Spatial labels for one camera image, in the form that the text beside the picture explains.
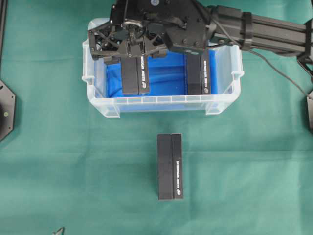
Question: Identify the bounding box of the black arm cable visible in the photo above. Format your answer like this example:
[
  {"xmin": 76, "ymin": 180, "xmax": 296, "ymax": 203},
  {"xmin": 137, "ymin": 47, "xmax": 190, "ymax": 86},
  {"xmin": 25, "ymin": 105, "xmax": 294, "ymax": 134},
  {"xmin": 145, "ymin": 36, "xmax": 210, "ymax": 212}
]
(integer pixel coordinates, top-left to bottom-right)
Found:
[{"xmin": 215, "ymin": 22, "xmax": 313, "ymax": 101}]

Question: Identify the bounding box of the clear plastic storage bin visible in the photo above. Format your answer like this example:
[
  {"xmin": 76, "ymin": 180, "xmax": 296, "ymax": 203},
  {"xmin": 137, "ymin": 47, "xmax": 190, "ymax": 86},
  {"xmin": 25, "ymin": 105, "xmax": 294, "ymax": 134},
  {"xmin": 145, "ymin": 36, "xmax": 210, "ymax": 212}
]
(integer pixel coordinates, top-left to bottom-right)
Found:
[{"xmin": 82, "ymin": 17, "xmax": 245, "ymax": 119}]

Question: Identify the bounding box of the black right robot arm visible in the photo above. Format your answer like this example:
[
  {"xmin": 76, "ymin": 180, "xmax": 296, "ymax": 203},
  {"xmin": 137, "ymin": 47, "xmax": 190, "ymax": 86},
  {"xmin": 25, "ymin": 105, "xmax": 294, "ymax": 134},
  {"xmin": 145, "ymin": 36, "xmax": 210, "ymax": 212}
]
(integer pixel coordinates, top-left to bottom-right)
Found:
[{"xmin": 88, "ymin": 0, "xmax": 313, "ymax": 63}]

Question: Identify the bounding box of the blue cloth bin liner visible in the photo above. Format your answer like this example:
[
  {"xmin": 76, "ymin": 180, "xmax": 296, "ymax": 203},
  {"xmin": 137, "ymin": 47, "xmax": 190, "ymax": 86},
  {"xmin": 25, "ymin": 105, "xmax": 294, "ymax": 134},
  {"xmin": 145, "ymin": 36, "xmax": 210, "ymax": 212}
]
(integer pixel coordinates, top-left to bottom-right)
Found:
[{"xmin": 105, "ymin": 47, "xmax": 218, "ymax": 110}]

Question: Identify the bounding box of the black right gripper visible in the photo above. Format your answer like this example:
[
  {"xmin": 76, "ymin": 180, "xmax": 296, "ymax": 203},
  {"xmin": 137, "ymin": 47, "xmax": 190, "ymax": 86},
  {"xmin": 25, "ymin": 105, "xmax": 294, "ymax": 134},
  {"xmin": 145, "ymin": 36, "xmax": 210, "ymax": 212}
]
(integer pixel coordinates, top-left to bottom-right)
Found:
[{"xmin": 88, "ymin": 0, "xmax": 213, "ymax": 64}]

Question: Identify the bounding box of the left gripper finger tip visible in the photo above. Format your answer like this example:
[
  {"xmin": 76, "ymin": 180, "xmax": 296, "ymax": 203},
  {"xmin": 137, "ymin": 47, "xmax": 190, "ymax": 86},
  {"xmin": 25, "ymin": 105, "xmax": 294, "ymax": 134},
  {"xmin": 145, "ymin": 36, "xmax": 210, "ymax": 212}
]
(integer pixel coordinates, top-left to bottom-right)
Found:
[{"xmin": 50, "ymin": 223, "xmax": 66, "ymax": 235}]

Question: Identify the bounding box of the black RealSense D435i box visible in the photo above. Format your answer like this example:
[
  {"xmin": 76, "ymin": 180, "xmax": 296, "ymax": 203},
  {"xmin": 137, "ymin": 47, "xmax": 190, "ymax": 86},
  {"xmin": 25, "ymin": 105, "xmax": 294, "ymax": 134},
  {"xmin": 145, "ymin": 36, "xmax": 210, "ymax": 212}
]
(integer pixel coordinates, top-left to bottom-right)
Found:
[
  {"xmin": 186, "ymin": 50, "xmax": 211, "ymax": 95},
  {"xmin": 121, "ymin": 56, "xmax": 150, "ymax": 95}
]

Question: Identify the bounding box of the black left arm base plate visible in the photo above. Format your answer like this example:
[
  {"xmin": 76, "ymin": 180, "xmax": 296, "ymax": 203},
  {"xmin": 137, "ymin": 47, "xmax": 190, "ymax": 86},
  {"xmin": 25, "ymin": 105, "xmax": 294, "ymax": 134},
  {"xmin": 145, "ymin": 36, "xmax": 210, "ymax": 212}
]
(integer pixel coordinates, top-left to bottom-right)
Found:
[{"xmin": 0, "ymin": 81, "xmax": 16, "ymax": 141}]

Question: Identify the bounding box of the black left frame rail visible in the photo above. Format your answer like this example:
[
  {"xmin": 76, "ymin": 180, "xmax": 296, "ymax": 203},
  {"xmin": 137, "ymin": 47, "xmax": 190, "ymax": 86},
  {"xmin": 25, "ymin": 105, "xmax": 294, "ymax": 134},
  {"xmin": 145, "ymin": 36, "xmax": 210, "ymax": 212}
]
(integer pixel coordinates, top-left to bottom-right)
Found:
[{"xmin": 0, "ymin": 0, "xmax": 8, "ymax": 64}]

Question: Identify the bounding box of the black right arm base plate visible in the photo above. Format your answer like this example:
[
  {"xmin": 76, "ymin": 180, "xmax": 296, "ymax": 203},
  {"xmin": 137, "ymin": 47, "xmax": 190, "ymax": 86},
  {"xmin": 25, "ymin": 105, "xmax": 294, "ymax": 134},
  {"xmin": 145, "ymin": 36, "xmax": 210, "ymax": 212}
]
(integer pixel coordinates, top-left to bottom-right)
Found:
[{"xmin": 307, "ymin": 91, "xmax": 313, "ymax": 133}]

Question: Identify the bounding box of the black RealSense D415 box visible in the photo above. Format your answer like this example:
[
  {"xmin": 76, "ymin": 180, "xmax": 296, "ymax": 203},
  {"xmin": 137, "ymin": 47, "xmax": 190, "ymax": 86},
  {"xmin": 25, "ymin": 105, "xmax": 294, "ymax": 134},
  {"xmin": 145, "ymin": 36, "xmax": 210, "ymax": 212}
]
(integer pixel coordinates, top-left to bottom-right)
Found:
[{"xmin": 157, "ymin": 134, "xmax": 183, "ymax": 200}]

